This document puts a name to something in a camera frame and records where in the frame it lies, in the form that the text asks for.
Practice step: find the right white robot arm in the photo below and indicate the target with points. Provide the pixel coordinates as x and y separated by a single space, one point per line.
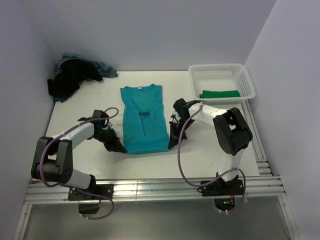
233 135

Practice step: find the teal t-shirt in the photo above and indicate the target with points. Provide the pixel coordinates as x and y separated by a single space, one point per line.
144 125

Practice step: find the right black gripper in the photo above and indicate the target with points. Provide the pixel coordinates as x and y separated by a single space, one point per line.
174 135

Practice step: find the aluminium rail frame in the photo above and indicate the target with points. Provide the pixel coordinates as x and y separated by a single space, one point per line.
197 159

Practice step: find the rolled green t-shirt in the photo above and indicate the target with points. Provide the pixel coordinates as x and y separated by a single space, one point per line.
207 94

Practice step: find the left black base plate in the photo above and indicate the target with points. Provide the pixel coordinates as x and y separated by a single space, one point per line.
99 192

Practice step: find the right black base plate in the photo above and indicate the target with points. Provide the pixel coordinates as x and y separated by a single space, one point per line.
234 187

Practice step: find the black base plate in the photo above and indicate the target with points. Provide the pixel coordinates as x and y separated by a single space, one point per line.
99 192
234 187

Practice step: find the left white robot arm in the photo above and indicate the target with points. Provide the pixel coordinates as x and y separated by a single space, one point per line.
53 162

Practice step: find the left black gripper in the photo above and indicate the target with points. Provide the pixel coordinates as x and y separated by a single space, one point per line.
115 145

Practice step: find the black t-shirt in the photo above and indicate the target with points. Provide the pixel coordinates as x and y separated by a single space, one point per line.
67 82

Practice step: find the white plastic basket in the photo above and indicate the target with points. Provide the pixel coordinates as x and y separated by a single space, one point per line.
221 78

